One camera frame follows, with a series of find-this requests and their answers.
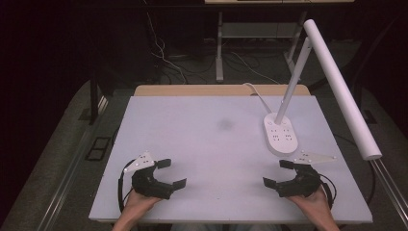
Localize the white desk lamp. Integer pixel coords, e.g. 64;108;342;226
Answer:
263;18;383;162

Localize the person's left hand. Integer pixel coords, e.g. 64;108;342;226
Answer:
121;190;163;220

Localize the person's right hand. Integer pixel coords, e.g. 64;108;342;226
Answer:
286;186;332;222

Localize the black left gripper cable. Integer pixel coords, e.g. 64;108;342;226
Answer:
116;159;137;214

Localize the black floor frame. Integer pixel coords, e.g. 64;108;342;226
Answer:
84;136;113;162

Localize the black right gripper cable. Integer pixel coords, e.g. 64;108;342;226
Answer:
319;172;338;210

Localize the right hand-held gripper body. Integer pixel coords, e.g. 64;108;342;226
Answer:
276;150;338;198

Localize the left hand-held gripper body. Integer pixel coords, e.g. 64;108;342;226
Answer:
123;150;176;200

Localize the white desk frame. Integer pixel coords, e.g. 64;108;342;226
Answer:
204;0;355;84

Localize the white table board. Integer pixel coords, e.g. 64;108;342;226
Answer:
89;94;373;224

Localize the white floor cable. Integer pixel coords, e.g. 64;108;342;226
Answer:
145;11;189;85
228;51;281;86

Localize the white lamp cable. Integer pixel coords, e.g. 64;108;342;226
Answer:
242;82;273;116

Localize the black metal stand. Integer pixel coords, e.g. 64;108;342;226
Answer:
89;71;116;126

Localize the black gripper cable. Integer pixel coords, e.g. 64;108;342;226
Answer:
116;159;137;214
319;172;338;210

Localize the aluminium rail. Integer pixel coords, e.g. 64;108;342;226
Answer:
370;158;408;226
36;95;109;231

